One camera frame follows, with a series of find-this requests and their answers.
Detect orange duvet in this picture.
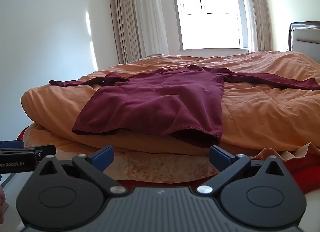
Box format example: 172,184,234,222
21,51,320,165

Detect sheer white curtain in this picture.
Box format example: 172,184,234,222
237,0,258,52
130,0,169,59

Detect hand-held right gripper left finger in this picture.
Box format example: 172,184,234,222
32,145,128,196

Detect maroon long-sleeve shirt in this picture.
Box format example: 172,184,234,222
49,64,320,149

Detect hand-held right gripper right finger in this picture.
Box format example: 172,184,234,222
196,145,292,195

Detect padded headboard with wooden frame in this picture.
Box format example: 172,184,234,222
288,21,320,52

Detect white-framed window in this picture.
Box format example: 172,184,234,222
171,0,250,50

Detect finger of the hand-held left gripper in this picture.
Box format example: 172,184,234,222
34,144,57,162

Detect red blanket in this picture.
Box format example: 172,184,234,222
287,159,320,194

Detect yellow patterned bed sheet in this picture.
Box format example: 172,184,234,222
16,123,222,181

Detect beige pleated curtain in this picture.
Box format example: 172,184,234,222
108,0,140,64
247,0,272,52

